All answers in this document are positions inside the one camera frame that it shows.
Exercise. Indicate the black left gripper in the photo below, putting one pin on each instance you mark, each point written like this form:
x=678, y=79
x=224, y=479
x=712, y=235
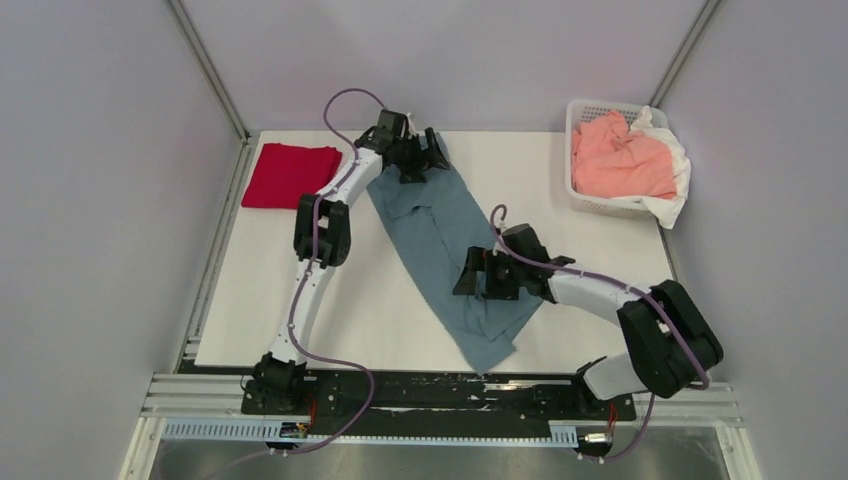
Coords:
x=432, y=157

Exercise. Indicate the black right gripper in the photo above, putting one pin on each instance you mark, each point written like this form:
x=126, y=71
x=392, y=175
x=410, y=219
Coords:
x=482, y=260

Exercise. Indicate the blue-grey t-shirt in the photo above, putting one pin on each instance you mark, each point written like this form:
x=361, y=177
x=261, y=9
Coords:
x=431, y=226

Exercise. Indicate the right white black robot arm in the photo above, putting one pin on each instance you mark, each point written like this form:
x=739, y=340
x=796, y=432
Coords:
x=670, y=345

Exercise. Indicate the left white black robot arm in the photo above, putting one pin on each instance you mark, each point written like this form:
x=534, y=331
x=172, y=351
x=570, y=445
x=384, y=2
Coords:
x=322, y=242

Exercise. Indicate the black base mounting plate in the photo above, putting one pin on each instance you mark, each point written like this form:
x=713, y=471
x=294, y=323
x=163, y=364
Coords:
x=450, y=405

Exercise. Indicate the folded red t-shirt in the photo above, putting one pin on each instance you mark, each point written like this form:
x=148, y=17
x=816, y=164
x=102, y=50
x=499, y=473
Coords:
x=283, y=173

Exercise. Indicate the white plastic laundry basket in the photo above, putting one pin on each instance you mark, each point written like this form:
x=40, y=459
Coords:
x=583, y=111

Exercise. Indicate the salmon pink t-shirt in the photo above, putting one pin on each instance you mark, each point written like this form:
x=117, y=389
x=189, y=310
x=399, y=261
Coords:
x=608, y=161

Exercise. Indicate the white t-shirt in basket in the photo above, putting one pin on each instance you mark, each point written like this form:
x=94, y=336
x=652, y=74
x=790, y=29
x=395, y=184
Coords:
x=666, y=208

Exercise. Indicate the aluminium frame rail left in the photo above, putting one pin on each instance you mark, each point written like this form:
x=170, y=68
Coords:
x=200, y=53

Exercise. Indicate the aluminium frame rail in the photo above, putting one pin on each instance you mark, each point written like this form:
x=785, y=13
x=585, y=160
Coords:
x=689, y=43
x=200, y=53

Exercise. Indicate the aluminium frame rail right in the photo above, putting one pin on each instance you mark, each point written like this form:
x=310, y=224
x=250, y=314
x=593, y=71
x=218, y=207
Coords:
x=689, y=43

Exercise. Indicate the aluminium front rail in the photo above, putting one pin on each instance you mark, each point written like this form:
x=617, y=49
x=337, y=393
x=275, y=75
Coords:
x=220, y=396

